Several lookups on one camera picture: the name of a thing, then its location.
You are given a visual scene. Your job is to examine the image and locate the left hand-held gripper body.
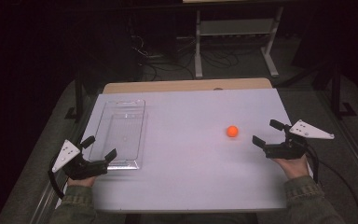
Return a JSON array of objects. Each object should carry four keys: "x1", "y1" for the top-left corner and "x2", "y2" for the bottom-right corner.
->
[{"x1": 51, "y1": 139, "x2": 110, "y2": 181}]

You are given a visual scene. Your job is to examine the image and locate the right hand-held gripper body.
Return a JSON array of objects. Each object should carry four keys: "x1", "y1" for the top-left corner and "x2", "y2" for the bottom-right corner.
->
[{"x1": 262, "y1": 119, "x2": 336, "y2": 161}]

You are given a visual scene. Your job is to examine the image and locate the clear plastic tray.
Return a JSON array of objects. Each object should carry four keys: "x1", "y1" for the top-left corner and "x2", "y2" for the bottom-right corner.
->
[{"x1": 88, "y1": 98, "x2": 149, "y2": 171}]

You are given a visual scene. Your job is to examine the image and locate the orange ball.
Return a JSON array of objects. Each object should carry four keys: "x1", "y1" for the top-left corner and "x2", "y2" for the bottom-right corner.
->
[{"x1": 226, "y1": 125, "x2": 240, "y2": 138}]

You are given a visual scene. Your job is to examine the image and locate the person's left hand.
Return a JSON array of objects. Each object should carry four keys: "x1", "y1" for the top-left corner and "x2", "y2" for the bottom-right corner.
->
[{"x1": 67, "y1": 175, "x2": 97, "y2": 189}]

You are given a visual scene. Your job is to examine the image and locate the person's right hand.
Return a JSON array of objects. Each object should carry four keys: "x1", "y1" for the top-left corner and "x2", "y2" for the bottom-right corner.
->
[{"x1": 272, "y1": 154, "x2": 310, "y2": 181}]

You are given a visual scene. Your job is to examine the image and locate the black metal stand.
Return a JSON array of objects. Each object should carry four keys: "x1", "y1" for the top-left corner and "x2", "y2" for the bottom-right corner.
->
[
  {"x1": 329, "y1": 61, "x2": 358, "y2": 119},
  {"x1": 63, "y1": 70, "x2": 87, "y2": 123}
]

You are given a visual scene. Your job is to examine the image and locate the white board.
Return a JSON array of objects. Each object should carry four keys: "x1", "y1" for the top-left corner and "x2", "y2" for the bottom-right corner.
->
[{"x1": 55, "y1": 88, "x2": 313, "y2": 215}]

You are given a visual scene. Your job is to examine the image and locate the wooden table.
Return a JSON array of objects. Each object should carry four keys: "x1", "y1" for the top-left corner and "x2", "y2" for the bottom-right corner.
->
[{"x1": 102, "y1": 77, "x2": 274, "y2": 95}]

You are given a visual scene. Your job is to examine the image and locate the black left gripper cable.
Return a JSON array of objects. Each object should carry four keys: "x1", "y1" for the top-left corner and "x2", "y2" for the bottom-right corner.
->
[{"x1": 47, "y1": 154, "x2": 66, "y2": 201}]

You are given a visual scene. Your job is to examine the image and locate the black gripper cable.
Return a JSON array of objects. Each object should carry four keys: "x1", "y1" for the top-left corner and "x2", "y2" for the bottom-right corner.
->
[
  {"x1": 47, "y1": 154, "x2": 66, "y2": 201},
  {"x1": 305, "y1": 144, "x2": 358, "y2": 224}
]

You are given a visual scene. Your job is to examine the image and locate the aluminium rail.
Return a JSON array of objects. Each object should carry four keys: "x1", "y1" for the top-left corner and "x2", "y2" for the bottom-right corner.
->
[
  {"x1": 27, "y1": 124, "x2": 95, "y2": 224},
  {"x1": 319, "y1": 92, "x2": 358, "y2": 201}
]

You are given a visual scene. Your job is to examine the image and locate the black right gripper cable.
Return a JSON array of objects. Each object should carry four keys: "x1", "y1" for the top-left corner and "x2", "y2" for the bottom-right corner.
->
[{"x1": 305, "y1": 144, "x2": 358, "y2": 224}]

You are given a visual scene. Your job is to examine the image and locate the white metal desk frame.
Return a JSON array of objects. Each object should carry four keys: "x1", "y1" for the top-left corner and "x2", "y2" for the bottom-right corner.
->
[{"x1": 193, "y1": 5, "x2": 285, "y2": 79}]

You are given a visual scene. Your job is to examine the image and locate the bundle of floor cables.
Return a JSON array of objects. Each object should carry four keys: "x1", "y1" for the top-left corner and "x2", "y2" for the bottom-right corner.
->
[{"x1": 130, "y1": 33, "x2": 254, "y2": 82}]

